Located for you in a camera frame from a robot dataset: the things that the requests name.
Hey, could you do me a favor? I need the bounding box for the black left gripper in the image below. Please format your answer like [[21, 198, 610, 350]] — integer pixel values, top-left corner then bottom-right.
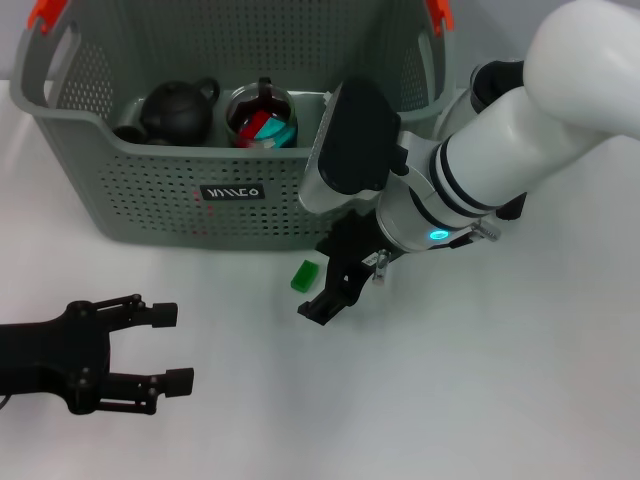
[[0, 293, 196, 417]]

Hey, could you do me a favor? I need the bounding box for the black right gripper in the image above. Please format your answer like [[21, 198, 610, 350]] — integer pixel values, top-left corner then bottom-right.
[[297, 208, 402, 328]]

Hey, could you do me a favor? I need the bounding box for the bright green toy brick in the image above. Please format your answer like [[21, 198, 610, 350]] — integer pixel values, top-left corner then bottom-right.
[[289, 258, 321, 293]]

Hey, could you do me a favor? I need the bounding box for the teal square toy brick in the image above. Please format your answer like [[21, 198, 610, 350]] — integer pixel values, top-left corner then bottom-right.
[[258, 118, 297, 149]]

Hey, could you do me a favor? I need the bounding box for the dark red arch brick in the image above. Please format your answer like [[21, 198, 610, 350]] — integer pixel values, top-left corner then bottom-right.
[[233, 112, 274, 149]]

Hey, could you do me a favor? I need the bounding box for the glass teacup black sleeve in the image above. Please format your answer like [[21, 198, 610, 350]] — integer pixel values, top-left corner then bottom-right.
[[118, 99, 145, 129], [224, 77, 300, 149]]

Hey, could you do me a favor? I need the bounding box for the grey perforated storage bin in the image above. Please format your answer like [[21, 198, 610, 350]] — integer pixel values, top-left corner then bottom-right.
[[9, 0, 456, 251]]

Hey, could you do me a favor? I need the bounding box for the black clay teapot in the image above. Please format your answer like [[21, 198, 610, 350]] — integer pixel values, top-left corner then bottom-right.
[[138, 77, 221, 147]]

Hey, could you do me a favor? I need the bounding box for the right gripper cable with plug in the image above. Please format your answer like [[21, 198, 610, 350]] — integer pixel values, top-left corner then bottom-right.
[[372, 222, 501, 285]]

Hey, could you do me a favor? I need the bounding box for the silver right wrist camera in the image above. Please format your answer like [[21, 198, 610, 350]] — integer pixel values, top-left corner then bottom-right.
[[297, 77, 404, 217]]

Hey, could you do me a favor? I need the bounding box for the glass pitcher black lid handle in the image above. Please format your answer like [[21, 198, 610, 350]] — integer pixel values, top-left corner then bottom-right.
[[433, 58, 529, 222]]

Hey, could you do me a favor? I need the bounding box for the orange bin handle clip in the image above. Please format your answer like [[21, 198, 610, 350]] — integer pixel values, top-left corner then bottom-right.
[[424, 0, 455, 35], [27, 0, 69, 34]]

